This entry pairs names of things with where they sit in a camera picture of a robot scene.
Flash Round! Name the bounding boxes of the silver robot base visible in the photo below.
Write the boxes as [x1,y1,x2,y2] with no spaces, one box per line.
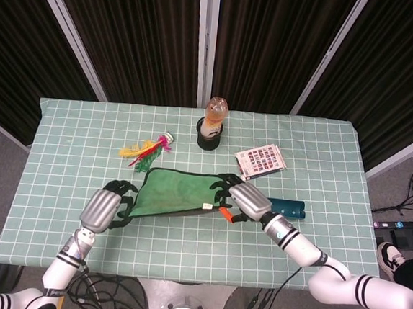
[134,277,240,309]

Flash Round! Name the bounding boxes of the black and white sneaker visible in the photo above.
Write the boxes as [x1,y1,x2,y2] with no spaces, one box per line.
[374,241,409,284]

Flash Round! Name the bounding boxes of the black cable with inline box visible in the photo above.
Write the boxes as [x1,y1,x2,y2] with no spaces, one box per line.
[245,286,276,309]

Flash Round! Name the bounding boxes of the orange drink plastic bottle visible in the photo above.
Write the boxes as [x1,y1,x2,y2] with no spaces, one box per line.
[203,95,231,138]

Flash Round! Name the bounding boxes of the black fabric partition panel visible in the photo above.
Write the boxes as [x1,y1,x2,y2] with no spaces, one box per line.
[0,0,117,159]
[18,0,221,112]
[286,0,413,184]
[190,0,371,122]

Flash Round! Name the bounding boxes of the teal rectangular box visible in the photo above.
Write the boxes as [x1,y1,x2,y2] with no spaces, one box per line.
[267,197,307,222]

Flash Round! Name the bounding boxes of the black trouser leg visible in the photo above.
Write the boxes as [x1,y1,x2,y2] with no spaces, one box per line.
[392,259,413,293]

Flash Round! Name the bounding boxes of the black cup holder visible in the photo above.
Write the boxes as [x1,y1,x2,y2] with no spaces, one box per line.
[193,116,226,152]

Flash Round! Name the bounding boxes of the colourful feather shuttlecock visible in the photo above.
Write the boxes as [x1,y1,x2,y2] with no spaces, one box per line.
[117,127,176,176]

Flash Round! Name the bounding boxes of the green white checkered tablecloth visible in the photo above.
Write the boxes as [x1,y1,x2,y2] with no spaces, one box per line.
[0,89,394,299]

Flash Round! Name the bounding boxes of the patterned card box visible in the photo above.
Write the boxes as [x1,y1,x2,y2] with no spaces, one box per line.
[232,140,290,186]

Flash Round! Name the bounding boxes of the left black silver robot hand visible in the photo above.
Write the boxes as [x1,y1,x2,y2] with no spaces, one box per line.
[79,176,141,236]

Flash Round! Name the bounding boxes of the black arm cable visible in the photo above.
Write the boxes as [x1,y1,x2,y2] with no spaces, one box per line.
[273,258,350,296]

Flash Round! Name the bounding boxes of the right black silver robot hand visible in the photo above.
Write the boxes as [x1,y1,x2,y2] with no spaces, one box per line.
[206,171,275,228]

